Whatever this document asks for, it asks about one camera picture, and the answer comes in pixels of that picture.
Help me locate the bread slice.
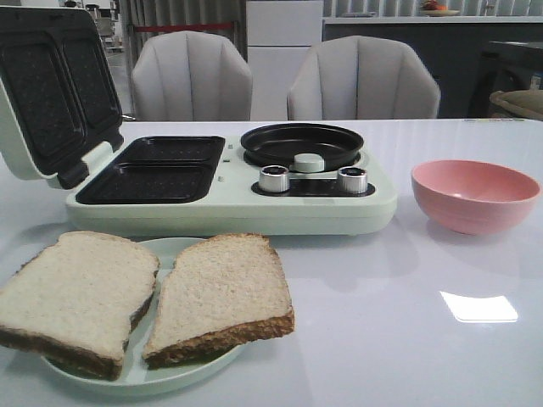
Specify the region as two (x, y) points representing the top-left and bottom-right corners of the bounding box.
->
(143, 233), (295, 369)
(1, 231), (160, 381)

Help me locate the mint green sandwich maker lid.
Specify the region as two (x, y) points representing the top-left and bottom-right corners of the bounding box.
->
(1, 6), (123, 189)

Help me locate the mint green breakfast maker base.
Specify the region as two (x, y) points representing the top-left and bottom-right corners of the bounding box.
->
(66, 122), (397, 237)

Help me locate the left silver control knob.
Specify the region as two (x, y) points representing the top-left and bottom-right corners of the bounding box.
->
(258, 164), (290, 193)

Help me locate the silver control knob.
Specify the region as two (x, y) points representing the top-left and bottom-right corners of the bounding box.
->
(337, 166), (368, 195)
(258, 164), (290, 193)

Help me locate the black round frying pan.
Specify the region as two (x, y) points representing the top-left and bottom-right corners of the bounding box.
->
(240, 122), (364, 171)

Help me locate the right silver control knob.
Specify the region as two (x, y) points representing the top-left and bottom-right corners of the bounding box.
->
(337, 166), (368, 195)

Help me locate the right beige upholstered chair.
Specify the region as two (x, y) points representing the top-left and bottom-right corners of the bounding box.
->
(287, 36), (440, 120)

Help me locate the beige upholstered chair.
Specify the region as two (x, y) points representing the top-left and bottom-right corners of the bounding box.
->
(287, 36), (440, 120)
(132, 31), (253, 121)

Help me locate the left beige upholstered chair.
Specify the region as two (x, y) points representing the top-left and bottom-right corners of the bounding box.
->
(132, 31), (253, 121)

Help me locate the white cabinet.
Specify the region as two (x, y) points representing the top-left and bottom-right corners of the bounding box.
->
(246, 1), (323, 120)

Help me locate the pink plastic bowl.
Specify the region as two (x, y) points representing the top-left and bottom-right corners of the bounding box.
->
(411, 159), (542, 235)

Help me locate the red barrier tape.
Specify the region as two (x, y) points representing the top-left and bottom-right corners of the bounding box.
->
(133, 21), (237, 33)

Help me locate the mint green round plate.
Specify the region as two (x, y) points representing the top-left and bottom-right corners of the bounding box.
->
(42, 237), (244, 396)

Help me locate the dark grey counter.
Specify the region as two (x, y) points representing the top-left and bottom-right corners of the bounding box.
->
(323, 16), (542, 119)

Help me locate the fruit plate on counter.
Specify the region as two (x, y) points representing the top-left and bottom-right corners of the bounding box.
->
(420, 0), (460, 17)

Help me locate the dark washing machine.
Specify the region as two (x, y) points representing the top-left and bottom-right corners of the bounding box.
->
(467, 41), (542, 118)

